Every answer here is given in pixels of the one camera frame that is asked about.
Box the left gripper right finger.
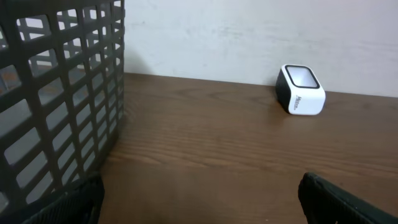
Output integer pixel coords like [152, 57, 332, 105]
[298, 172, 397, 224]

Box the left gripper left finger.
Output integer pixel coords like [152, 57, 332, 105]
[19, 174, 104, 224]

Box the white barcode scanner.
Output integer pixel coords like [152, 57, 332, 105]
[275, 64, 326, 116]

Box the grey plastic mesh basket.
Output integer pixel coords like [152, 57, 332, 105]
[1, 0, 125, 216]

